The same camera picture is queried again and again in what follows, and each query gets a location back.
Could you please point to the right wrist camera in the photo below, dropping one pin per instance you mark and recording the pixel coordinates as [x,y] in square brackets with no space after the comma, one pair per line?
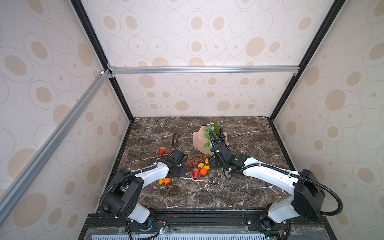
[222,153]

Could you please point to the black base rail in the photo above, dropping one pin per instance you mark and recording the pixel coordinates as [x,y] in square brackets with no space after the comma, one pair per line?
[206,224]

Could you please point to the black fake grape bunch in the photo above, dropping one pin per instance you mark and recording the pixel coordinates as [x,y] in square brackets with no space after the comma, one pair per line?
[222,137]

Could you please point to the silver diagonal aluminium bar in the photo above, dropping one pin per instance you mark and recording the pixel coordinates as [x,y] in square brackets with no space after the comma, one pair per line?
[33,168]

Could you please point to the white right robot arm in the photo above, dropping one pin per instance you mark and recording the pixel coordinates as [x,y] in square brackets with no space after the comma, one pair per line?
[306,195]

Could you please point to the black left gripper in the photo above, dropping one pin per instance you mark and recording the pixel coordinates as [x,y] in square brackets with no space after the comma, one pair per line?
[182,171]

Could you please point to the black vertical frame post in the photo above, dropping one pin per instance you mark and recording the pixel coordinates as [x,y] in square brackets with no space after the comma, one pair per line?
[96,44]
[313,47]

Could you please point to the black vertical frame post right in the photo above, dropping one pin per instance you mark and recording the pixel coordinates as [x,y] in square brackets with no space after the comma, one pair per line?
[313,47]

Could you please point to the fake orange near left arm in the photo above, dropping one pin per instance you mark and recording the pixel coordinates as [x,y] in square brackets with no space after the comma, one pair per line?
[166,180]

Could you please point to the fake orange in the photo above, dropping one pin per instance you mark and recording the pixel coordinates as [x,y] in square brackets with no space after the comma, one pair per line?
[203,171]

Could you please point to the black vertical frame post left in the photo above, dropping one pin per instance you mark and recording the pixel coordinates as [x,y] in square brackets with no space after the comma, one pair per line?
[96,44]

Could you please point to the red yellow-tipped fake strawberry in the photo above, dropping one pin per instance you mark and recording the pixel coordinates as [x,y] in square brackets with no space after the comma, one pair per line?
[162,151]

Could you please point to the red fake grape bunch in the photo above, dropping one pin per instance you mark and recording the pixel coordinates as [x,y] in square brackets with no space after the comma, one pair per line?
[193,162]

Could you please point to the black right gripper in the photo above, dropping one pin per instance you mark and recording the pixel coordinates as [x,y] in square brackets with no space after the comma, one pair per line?
[213,166]

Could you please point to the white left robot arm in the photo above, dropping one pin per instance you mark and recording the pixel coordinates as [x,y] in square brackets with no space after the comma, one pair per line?
[120,198]

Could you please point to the pink scalloped fruit bowl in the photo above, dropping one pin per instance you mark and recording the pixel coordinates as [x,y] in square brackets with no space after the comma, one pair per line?
[201,138]

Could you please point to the silver horizontal aluminium bar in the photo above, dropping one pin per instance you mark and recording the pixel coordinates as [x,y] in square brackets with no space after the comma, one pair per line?
[200,70]

